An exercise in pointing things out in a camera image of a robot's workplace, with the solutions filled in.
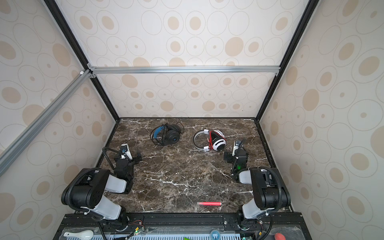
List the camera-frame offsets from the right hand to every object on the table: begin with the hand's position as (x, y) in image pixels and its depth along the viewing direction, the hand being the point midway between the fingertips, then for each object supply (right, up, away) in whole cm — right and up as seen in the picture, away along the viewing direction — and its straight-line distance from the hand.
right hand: (235, 149), depth 95 cm
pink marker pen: (-18, -27, -15) cm, 36 cm away
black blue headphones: (-44, +9, +5) cm, 46 cm away
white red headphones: (-12, +6, +1) cm, 13 cm away
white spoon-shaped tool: (-77, -37, -25) cm, 89 cm away
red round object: (+13, -37, -27) cm, 47 cm away
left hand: (-63, +3, -6) cm, 63 cm away
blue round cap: (-16, -38, -25) cm, 48 cm away
